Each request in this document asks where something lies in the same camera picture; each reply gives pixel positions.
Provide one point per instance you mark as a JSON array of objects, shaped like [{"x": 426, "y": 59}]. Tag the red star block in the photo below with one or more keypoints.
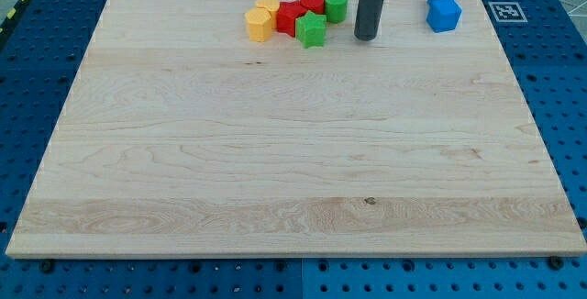
[{"x": 286, "y": 17}]

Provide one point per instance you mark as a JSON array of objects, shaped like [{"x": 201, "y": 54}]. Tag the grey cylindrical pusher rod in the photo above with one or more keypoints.
[{"x": 368, "y": 19}]

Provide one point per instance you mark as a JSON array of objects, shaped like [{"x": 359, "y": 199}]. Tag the green cylinder block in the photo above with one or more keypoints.
[{"x": 336, "y": 10}]

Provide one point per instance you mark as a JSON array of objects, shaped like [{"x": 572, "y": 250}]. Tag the blue pentagon block lower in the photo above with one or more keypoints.
[{"x": 443, "y": 15}]

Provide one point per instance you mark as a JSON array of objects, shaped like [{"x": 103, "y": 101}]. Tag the green star block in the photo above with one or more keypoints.
[{"x": 310, "y": 29}]

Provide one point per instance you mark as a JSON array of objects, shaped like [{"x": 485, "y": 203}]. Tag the light wooden board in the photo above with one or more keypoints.
[{"x": 181, "y": 138}]

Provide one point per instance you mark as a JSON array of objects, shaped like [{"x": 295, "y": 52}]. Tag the white fiducial marker tag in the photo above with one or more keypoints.
[{"x": 507, "y": 12}]

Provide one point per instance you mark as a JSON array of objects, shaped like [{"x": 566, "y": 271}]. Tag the yellow heart block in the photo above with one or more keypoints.
[{"x": 272, "y": 6}]

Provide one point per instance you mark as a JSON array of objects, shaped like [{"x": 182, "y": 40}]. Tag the yellow hexagon block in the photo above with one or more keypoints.
[{"x": 258, "y": 24}]

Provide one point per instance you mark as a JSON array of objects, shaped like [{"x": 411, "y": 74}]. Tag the red cylinder block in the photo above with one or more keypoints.
[{"x": 316, "y": 6}]

